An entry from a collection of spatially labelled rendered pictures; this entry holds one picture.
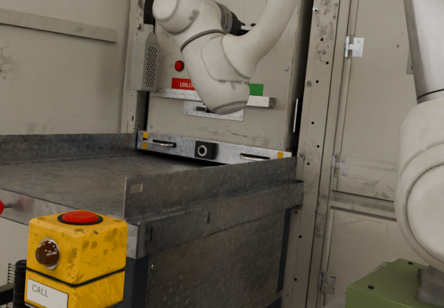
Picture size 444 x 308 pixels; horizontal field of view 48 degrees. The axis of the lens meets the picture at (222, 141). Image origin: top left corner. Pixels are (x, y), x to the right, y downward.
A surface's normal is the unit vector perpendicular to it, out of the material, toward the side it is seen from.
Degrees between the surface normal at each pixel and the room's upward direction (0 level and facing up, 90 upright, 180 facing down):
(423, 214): 91
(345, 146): 90
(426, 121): 83
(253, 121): 90
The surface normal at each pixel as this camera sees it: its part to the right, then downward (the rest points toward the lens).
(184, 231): 0.85, 0.12
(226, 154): -0.51, 0.02
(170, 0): -0.33, -0.12
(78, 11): 0.68, 0.12
